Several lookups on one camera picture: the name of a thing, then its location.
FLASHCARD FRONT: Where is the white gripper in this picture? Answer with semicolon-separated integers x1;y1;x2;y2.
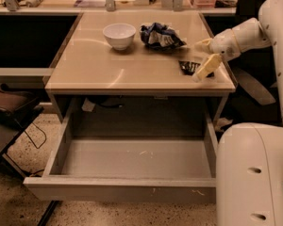
191;29;241;82

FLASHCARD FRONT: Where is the dark rxbar chocolate wrapper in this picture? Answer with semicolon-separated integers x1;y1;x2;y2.
179;61;201;75

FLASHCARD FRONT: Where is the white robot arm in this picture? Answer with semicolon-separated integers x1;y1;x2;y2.
192;0;283;226

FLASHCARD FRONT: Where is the beige cabinet with drawer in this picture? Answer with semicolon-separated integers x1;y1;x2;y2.
45;9;237;115

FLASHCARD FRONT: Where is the open grey top drawer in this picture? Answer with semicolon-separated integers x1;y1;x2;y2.
23;97;219;204

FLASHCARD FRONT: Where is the crumpled blue chip bag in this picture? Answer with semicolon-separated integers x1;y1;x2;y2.
140;23;186;51

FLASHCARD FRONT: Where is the black office chair right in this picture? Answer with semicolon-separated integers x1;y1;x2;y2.
223;0;281;126

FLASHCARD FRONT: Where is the white ceramic bowl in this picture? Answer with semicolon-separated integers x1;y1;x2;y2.
103;24;136;51

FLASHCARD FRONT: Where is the brown chair left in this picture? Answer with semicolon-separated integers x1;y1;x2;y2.
0;82;45;178

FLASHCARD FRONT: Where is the black cable on floor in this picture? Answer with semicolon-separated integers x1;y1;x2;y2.
14;116;48;150

